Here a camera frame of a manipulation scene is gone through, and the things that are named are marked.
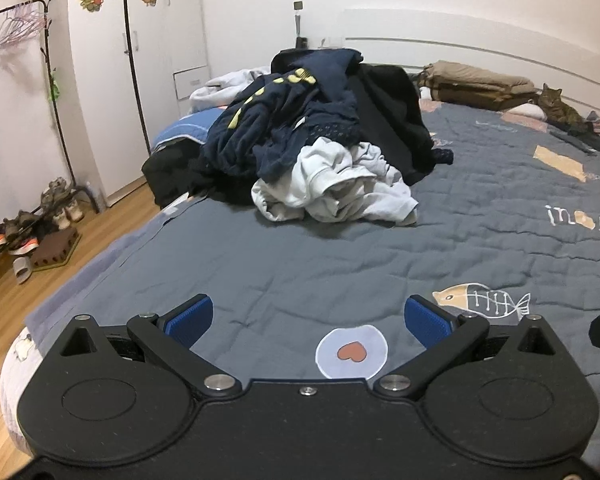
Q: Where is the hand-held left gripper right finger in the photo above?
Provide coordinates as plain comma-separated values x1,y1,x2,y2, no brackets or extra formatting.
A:
374,294,572,404

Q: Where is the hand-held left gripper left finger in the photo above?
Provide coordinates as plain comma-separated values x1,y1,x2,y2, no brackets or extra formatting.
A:
47,294,243,402

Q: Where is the white hoodie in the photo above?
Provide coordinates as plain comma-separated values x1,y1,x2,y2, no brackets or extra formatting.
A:
251,137,420,226

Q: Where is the pile of dark unfolded clothes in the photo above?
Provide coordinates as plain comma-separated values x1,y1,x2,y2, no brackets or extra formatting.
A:
197,49,363,196

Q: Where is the black clothes rack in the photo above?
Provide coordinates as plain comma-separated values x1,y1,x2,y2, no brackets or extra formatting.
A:
0,0,106,213

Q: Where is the grey printed quilt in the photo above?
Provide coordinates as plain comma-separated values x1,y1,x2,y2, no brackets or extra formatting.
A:
25,95,600,461

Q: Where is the row of shoes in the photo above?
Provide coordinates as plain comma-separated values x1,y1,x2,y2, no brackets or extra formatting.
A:
0,176,86,286

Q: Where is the white printed bed sheet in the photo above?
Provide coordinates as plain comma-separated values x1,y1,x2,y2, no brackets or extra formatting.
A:
0,327,46,461

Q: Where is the blue bedding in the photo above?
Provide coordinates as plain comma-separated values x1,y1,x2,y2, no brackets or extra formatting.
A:
151,109,226,153

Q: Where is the dark flat cloth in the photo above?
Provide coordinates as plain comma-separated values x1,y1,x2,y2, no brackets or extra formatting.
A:
547,127,600,155

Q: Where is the tabby cat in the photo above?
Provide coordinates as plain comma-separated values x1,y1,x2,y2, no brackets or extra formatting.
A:
536,82,588,128

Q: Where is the white pillow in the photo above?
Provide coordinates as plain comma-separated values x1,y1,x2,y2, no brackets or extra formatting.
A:
505,104,548,122

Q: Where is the pale grey garment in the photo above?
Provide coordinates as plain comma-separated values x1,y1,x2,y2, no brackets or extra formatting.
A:
189,69,271,111

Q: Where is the white wardrobe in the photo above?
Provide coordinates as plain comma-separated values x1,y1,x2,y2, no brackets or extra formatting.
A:
65,0,211,208

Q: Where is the white headboard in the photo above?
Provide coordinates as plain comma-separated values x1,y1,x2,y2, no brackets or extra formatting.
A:
342,8,600,121

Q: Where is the bunch of pink hangers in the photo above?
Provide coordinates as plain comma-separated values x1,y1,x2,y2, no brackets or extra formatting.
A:
0,2,48,51

